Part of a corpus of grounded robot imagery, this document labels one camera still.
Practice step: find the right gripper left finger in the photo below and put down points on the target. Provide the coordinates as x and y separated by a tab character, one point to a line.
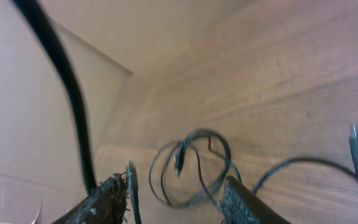
107	204

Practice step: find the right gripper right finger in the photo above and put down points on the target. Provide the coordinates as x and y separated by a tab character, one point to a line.
240	206

